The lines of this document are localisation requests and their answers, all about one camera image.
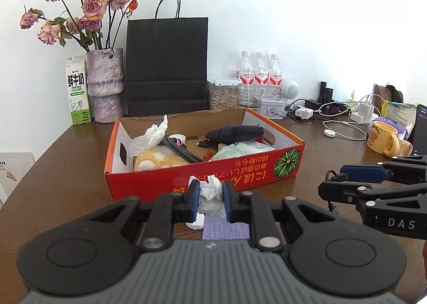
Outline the yellow bear mug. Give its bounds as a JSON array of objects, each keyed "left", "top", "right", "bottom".
[{"left": 367, "top": 121, "right": 400, "bottom": 157}]

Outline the white puck charger cable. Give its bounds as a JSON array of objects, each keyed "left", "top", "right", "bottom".
[{"left": 322, "top": 120, "right": 367, "bottom": 142}]

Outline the empty glass jar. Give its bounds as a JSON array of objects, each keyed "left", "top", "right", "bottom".
[{"left": 237, "top": 84, "right": 264, "bottom": 109}]

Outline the brown bag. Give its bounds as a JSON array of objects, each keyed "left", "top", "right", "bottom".
[{"left": 373, "top": 83, "right": 404, "bottom": 111}]

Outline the white green milk carton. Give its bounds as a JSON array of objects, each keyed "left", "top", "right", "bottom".
[{"left": 64, "top": 55, "right": 91, "bottom": 126}]

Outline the clear water bottle red label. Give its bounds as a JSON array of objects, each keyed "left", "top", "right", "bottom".
[
  {"left": 236, "top": 51, "right": 255, "bottom": 86},
  {"left": 254, "top": 52, "right": 270, "bottom": 86},
  {"left": 268, "top": 54, "right": 284, "bottom": 98}
]

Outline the navy zip case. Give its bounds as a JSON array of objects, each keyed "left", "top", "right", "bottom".
[{"left": 206, "top": 125, "right": 265, "bottom": 144}]

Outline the black smartphone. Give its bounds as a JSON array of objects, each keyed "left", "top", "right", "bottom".
[{"left": 408, "top": 104, "right": 427, "bottom": 158}]

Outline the white printed tin box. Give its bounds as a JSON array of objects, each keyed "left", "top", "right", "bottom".
[{"left": 260, "top": 97, "right": 290, "bottom": 120}]

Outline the white paper box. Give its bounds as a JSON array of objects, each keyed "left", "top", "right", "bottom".
[{"left": 0, "top": 152, "right": 35, "bottom": 204}]

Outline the clear seed jar white lid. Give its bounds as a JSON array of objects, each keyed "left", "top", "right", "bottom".
[{"left": 207, "top": 76, "right": 242, "bottom": 111}]

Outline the dried pink rose bouquet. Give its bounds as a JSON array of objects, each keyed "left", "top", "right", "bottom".
[{"left": 20, "top": 0, "right": 138, "bottom": 51}]

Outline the white power strip with chargers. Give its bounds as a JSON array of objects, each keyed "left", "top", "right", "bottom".
[{"left": 350, "top": 100, "right": 379, "bottom": 124}]

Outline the braided cable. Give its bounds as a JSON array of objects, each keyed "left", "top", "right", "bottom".
[{"left": 160, "top": 135, "right": 205, "bottom": 162}]

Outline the black paper bag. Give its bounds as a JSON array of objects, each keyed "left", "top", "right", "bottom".
[{"left": 125, "top": 0, "right": 210, "bottom": 118}]

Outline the purple pouch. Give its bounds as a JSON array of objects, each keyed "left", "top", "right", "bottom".
[{"left": 369, "top": 117, "right": 406, "bottom": 139}]

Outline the white robot-shaped speaker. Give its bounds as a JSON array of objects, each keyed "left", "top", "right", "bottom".
[{"left": 281, "top": 79, "right": 300, "bottom": 101}]

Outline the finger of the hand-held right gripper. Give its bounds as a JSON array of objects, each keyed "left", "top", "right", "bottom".
[
  {"left": 318, "top": 179, "right": 427, "bottom": 215},
  {"left": 339, "top": 155, "right": 427, "bottom": 185}
]

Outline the white wet wipes pack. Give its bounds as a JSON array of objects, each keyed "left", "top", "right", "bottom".
[{"left": 234, "top": 141, "right": 276, "bottom": 153}]

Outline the small white tissue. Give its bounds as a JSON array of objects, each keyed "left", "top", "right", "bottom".
[{"left": 188, "top": 175, "right": 227, "bottom": 218}]

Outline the large white tissue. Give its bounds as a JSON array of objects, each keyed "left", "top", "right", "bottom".
[{"left": 129, "top": 115, "right": 169, "bottom": 158}]

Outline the black cable bundle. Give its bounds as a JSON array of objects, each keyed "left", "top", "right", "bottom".
[{"left": 287, "top": 99, "right": 352, "bottom": 122}]

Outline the purple textured vase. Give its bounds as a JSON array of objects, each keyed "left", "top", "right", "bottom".
[{"left": 86, "top": 48, "right": 125, "bottom": 123}]

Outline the flat white lid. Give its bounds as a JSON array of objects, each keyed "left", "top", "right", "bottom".
[{"left": 185, "top": 212, "right": 205, "bottom": 231}]

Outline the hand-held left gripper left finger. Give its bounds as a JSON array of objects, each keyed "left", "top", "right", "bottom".
[{"left": 87, "top": 180, "right": 201, "bottom": 252}]

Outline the black upright device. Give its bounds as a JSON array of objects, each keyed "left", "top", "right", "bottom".
[{"left": 318, "top": 81, "right": 333, "bottom": 102}]

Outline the green white tissue pack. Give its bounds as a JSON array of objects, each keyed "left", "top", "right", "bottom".
[{"left": 382, "top": 100, "right": 417, "bottom": 134}]

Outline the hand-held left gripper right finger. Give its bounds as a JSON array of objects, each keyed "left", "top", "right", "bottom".
[{"left": 223, "top": 180, "right": 337, "bottom": 253}]

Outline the purple woven cloth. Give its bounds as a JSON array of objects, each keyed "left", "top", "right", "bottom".
[{"left": 202, "top": 215, "right": 251, "bottom": 241}]

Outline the red cardboard box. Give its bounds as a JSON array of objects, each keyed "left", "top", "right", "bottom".
[{"left": 104, "top": 108, "right": 306, "bottom": 202}]

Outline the green plastic bag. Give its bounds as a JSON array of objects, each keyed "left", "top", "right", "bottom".
[{"left": 210, "top": 144, "right": 249, "bottom": 162}]

